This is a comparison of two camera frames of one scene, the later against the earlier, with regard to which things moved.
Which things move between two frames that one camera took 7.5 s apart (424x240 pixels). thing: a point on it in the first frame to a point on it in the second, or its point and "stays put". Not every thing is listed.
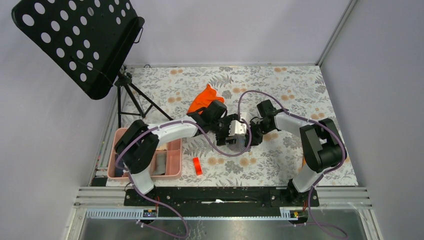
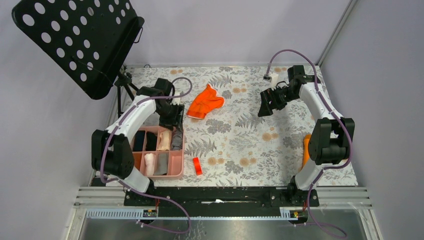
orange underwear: (204, 99) stays put
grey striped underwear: (239, 145) to (176, 138)
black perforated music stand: (87, 39) stays put
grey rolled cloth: (160, 164) stays put
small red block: (197, 166) stays put
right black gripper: (251, 139) to (266, 96)
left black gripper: (221, 140) to (176, 121)
